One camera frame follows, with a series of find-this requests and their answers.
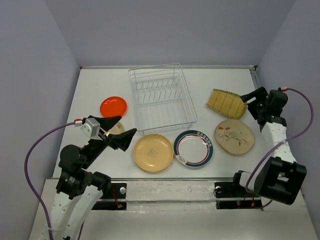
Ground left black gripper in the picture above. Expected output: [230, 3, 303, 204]
[81, 114, 138, 167]

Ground small beige round plate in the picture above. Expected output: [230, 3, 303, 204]
[107, 121, 125, 135]

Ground orange round plate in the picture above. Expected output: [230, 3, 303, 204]
[99, 96, 128, 118]

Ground green woven bamboo tray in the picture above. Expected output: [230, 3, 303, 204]
[206, 88, 247, 119]

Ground beige oval flower plate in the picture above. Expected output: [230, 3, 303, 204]
[214, 119, 255, 156]

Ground yellow bear plate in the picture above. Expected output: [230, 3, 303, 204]
[133, 134, 174, 173]

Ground white plate green rim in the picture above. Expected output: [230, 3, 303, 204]
[173, 130, 214, 169]

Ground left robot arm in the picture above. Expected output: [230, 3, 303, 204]
[39, 115, 137, 240]

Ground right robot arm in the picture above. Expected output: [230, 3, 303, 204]
[230, 87, 307, 205]

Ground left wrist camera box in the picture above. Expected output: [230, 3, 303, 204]
[80, 117, 101, 140]

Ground white wire dish rack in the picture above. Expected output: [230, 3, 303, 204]
[128, 63, 198, 136]

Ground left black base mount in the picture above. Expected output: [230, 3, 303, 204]
[92, 181, 127, 211]

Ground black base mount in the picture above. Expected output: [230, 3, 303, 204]
[92, 181, 127, 211]
[213, 181, 263, 210]

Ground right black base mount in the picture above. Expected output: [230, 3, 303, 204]
[213, 181, 263, 210]

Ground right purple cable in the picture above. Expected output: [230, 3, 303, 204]
[244, 87, 314, 210]

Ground purple cable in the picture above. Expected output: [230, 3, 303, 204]
[24, 119, 83, 240]
[244, 87, 314, 210]

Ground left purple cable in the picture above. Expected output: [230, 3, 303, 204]
[24, 119, 83, 240]

